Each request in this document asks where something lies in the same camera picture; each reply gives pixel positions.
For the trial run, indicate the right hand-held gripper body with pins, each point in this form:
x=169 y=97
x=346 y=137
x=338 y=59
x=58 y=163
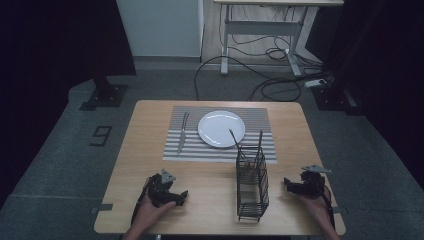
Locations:
x=313 y=185

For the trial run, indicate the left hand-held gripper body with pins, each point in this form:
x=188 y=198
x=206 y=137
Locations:
x=156 y=191

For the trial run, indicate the person's right hand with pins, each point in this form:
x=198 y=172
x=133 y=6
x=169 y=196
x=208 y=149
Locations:
x=316 y=208

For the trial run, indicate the person's left hand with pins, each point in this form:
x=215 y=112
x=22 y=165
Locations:
x=150 y=215

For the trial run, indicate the grey striped placemat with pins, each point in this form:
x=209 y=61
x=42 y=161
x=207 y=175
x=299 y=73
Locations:
x=186 y=153

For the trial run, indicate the grey tape strip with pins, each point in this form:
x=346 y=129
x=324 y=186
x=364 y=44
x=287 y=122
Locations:
x=102 y=208

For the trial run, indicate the silver table knife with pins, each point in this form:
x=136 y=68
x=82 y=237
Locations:
x=183 y=133

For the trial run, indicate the white round plate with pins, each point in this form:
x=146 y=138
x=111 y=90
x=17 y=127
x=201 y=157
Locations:
x=220 y=128

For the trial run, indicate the black floor socket cover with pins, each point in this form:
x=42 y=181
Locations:
x=101 y=135

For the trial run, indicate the black stand base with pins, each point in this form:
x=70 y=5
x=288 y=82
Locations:
x=106 y=95
x=333 y=98

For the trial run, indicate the white power strip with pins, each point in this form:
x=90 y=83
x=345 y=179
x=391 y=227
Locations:
x=315 y=82

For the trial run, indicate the dark curtain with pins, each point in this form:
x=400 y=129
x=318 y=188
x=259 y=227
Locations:
x=50 y=66
x=386 y=66

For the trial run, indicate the white cabinet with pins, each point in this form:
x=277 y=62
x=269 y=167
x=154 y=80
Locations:
x=160 y=26

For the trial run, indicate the white desk frame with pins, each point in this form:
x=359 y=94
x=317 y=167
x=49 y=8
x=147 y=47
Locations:
x=263 y=27

